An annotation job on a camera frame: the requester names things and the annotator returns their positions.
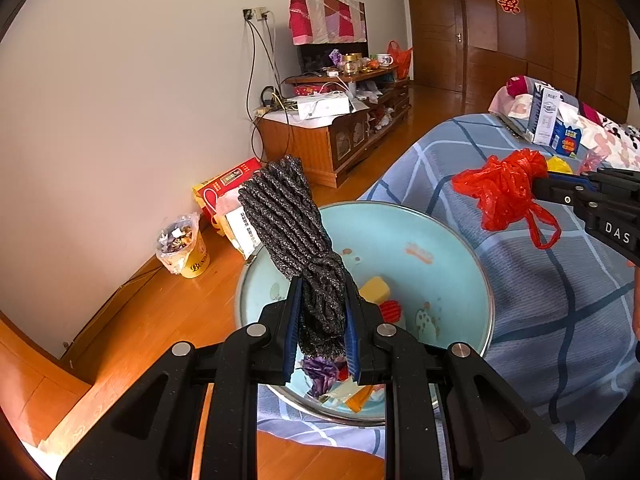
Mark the red paper decoration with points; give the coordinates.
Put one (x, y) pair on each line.
(509, 1)

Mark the purple plastic bag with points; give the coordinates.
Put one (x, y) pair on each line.
(320, 372)

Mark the white milk carton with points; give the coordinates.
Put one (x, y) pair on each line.
(542, 115)

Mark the yellow plastic bag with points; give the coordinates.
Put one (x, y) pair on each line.
(559, 165)

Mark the floral quilt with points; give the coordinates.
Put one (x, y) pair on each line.
(620, 146)

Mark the orange plastic bag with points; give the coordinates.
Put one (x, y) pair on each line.
(402, 62)

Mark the red plastic bag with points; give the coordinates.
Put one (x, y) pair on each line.
(505, 195)

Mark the white mug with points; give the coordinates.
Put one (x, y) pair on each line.
(384, 59)

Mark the yellow sponge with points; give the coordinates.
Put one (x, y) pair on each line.
(374, 290)

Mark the red face mask box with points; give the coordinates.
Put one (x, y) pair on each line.
(225, 180)

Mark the dark comb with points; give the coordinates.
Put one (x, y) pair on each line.
(512, 127)

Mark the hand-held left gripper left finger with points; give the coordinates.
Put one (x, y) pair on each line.
(292, 330)

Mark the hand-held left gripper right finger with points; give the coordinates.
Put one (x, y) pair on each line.
(351, 335)

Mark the red gift box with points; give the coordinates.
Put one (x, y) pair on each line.
(310, 90)

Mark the red patchwork cloth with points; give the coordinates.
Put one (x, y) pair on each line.
(325, 17)

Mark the orange packet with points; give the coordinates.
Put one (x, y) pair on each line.
(359, 400)

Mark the patchwork cow print blanket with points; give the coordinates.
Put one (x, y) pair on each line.
(520, 85)

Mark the pink plastic wrapper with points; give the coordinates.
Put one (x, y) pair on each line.
(592, 162)

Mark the wooden door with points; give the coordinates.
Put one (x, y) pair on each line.
(435, 25)

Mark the gold lidded jar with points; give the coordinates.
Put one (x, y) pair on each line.
(352, 64)

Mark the wall socket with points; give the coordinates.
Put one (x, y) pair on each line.
(256, 13)

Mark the yellow cup of wrappers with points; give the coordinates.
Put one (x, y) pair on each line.
(192, 260)

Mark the white flat box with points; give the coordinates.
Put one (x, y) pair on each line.
(322, 106)

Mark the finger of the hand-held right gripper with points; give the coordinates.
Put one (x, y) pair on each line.
(565, 192)
(615, 181)

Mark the wooden wardrobe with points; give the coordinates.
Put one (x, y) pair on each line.
(545, 35)

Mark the light blue enamel basin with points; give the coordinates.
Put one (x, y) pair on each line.
(400, 230)

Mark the black television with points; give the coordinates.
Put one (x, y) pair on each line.
(315, 57)

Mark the blue snack box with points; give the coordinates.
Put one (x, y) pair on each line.
(565, 140)

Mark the wooden TV cabinet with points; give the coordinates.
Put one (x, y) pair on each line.
(305, 150)

